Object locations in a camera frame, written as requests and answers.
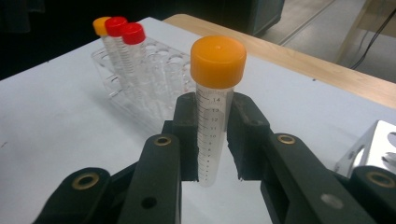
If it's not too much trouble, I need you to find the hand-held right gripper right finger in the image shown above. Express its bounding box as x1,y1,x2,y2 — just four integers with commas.
226,91,378,224

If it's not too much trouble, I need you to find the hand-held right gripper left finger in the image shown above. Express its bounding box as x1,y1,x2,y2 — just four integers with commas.
117,91,200,224

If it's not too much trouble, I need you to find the metal tube rack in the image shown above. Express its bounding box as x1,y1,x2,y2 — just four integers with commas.
333,119,396,179

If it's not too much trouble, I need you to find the clear acrylic tube rack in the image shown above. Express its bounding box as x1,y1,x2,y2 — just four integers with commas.
90,36,198,127

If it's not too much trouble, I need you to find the orange-capped test tube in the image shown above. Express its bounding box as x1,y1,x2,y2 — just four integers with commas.
92,16,125,88
190,35,248,189

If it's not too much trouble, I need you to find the red-capped test tube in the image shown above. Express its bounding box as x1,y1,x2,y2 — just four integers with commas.
104,16,148,104
120,21,164,120

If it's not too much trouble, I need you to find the dark grey cabinet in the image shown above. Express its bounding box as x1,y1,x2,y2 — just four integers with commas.
247,0,286,37

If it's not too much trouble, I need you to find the light wooden furniture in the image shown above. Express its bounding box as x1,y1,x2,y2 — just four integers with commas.
335,0,396,64

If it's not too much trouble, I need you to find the black hanging cable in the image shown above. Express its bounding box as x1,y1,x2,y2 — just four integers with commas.
349,7,396,71

